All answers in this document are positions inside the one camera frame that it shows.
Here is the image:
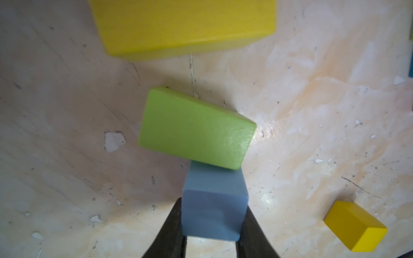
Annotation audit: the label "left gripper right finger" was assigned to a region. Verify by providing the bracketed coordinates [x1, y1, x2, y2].
[236, 207, 280, 258]

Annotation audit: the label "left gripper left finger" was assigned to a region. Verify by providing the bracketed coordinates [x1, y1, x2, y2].
[143, 198, 187, 258]

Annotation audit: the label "light blue cube block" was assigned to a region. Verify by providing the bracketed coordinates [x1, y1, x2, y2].
[181, 161, 248, 242]

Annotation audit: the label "small yellow cube block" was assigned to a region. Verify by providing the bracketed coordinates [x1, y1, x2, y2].
[324, 201, 388, 252]

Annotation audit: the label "green rectangle block front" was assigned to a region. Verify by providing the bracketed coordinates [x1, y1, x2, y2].
[138, 87, 257, 170]

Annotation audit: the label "yellow rectangle block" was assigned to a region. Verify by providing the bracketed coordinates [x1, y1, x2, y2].
[89, 1, 277, 61]

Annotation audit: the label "small teal block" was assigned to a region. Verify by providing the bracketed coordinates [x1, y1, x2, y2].
[408, 54, 413, 78]

